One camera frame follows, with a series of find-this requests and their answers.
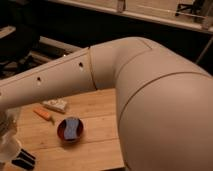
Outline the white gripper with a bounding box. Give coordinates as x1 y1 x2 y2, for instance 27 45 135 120
0 107 21 139

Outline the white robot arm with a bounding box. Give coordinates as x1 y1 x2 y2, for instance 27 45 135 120
0 37 213 171

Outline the black and white eraser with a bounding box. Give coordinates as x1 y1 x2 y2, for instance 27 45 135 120
12 149 36 170

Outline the orange marker pen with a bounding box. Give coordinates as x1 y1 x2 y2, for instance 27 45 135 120
33 108 54 122

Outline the dark red bowl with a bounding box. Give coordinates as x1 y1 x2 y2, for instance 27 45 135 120
57 117 84 142

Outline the white tube with label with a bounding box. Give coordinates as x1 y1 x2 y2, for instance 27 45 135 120
42 99 67 113

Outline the blue sponge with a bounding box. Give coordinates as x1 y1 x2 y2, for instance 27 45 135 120
64 118 78 140

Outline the black office chair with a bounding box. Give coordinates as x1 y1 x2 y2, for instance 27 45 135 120
0 25 40 77

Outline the wooden table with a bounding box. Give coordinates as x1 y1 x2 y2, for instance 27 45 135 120
16 89 123 171

